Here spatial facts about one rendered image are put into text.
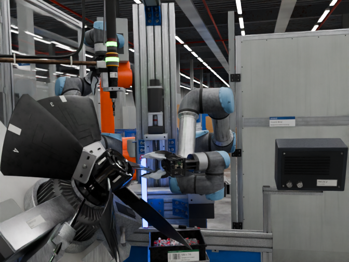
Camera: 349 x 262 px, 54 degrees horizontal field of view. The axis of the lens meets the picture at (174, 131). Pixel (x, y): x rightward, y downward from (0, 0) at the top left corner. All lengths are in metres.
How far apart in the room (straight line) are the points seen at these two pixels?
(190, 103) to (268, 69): 1.50
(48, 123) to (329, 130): 2.40
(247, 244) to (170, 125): 0.87
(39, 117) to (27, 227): 0.28
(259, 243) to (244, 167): 1.45
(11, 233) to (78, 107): 0.55
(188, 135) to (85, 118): 0.46
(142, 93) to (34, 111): 1.19
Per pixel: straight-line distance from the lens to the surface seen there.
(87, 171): 1.06
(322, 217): 3.10
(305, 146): 1.43
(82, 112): 1.24
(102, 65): 1.17
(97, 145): 1.16
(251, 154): 2.92
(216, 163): 1.35
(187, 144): 1.44
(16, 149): 0.91
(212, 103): 1.50
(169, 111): 2.06
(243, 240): 1.55
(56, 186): 1.11
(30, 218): 0.93
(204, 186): 1.37
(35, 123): 0.95
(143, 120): 2.07
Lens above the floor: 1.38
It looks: 3 degrees down
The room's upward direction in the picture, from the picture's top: 1 degrees counter-clockwise
